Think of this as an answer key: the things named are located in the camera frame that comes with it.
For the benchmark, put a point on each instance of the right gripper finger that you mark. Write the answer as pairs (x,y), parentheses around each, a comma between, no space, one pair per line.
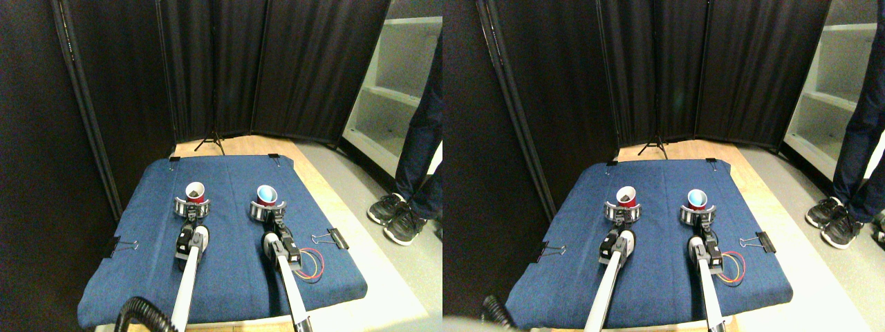
(255,214)
(281,214)
(710,218)
(684,217)

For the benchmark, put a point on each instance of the dark blue cloth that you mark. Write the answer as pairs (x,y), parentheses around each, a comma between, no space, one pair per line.
(664,290)
(235,290)

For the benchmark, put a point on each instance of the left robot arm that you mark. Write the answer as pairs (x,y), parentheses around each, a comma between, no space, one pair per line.
(189,283)
(608,290)

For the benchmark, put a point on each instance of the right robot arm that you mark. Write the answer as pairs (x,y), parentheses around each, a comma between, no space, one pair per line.
(710,297)
(291,290)

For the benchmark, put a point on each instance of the grey curtain stand pole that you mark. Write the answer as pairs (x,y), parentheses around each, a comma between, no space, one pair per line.
(83,104)
(516,111)

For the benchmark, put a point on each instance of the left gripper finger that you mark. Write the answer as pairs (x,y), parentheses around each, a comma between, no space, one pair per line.
(180,209)
(635,215)
(203,211)
(609,214)

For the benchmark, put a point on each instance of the red cup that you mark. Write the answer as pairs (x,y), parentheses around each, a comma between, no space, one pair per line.
(196,192)
(626,196)
(267,194)
(697,198)

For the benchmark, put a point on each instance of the black tripod stand foot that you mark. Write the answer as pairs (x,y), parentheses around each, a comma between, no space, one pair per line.
(213,136)
(655,139)

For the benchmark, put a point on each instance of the white shelf unit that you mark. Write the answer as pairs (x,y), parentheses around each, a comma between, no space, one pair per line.
(387,90)
(830,97)

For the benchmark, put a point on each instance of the person's legs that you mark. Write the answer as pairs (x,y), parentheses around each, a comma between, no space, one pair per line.
(418,138)
(864,138)

